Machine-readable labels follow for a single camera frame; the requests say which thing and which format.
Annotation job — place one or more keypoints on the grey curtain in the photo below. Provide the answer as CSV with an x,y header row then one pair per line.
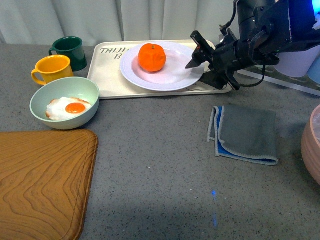
x,y
41,22

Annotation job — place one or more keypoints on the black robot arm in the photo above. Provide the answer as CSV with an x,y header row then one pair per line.
x,y
290,24

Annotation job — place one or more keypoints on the clear cup rack with wooden bar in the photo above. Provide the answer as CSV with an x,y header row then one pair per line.
x,y
271,75

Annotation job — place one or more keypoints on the blue plastic cup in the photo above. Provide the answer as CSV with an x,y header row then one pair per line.
x,y
314,71

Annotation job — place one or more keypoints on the yellow mug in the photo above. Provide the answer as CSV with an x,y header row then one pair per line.
x,y
51,68

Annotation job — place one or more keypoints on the pink bowl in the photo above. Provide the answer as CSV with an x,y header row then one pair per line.
x,y
310,148

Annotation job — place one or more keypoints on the cream bear serving tray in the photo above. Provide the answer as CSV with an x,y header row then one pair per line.
x,y
106,73

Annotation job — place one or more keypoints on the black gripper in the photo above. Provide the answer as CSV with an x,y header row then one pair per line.
x,y
230,58

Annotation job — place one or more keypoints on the orange mandarin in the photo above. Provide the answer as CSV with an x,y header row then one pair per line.
x,y
152,57

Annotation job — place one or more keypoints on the dark green mug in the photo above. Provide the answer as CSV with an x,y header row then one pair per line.
x,y
72,47

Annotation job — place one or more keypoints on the grey blue folded cloth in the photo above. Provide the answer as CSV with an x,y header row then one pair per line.
x,y
244,133

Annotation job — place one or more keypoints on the light green bowl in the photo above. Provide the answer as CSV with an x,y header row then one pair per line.
x,y
77,87

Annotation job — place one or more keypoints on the purple plastic cup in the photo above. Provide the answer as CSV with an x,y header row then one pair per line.
x,y
296,64

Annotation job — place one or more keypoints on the fake fried egg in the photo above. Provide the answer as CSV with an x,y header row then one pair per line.
x,y
66,108

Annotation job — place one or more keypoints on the white ridged plate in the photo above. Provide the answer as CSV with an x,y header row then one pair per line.
x,y
173,76

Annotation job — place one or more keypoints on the wooden cutting board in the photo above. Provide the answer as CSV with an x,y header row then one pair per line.
x,y
45,182

